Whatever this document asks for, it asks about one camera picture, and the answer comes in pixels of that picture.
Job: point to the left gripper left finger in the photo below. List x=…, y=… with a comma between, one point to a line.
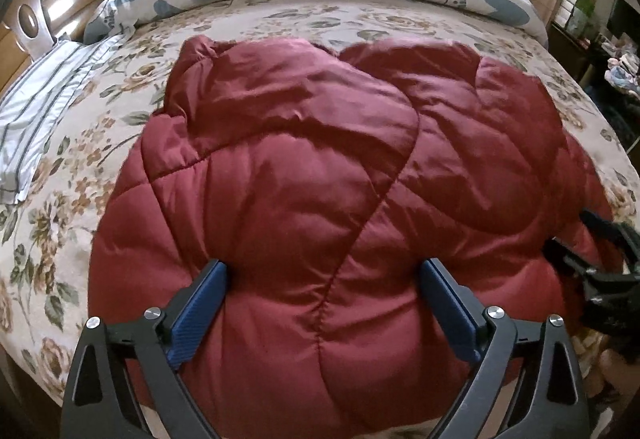
x=100, y=401

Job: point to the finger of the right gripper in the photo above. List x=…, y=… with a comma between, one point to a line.
x=620, y=234
x=565, y=261

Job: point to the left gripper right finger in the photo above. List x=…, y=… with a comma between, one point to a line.
x=548, y=400

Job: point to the red quilted puffer coat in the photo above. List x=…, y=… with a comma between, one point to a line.
x=322, y=179

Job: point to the right hand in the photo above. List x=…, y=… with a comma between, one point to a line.
x=623, y=376

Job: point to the cluttered dark side table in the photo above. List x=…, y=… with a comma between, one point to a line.
x=607, y=72

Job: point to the floral bed blanket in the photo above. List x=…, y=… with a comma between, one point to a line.
x=46, y=241

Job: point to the black television screen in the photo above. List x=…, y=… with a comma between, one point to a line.
x=624, y=19

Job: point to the striped grey white pillow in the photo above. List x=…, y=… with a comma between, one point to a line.
x=35, y=104

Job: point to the wooden headboard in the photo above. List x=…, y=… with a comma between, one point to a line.
x=30, y=28

